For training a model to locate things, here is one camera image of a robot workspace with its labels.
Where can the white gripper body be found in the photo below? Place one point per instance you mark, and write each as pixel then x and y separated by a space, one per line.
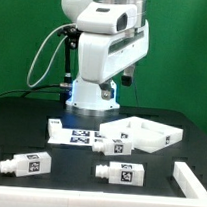
pixel 103 56

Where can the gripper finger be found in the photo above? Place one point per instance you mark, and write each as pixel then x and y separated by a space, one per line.
pixel 127 77
pixel 106 90

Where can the white square tabletop tray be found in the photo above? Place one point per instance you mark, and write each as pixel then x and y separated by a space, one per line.
pixel 145 135

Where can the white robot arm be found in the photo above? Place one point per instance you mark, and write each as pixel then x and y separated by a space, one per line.
pixel 86 97

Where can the black camera stand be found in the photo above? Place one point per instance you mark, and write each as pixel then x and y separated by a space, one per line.
pixel 68 55

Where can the white marker base plate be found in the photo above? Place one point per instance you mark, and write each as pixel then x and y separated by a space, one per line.
pixel 74 137

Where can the white front fence wall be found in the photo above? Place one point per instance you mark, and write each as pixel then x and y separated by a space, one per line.
pixel 25 197

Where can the white fence wall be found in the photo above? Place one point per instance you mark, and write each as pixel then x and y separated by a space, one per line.
pixel 25 197
pixel 191 187

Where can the white right fence wall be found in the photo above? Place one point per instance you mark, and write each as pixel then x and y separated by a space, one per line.
pixel 191 187

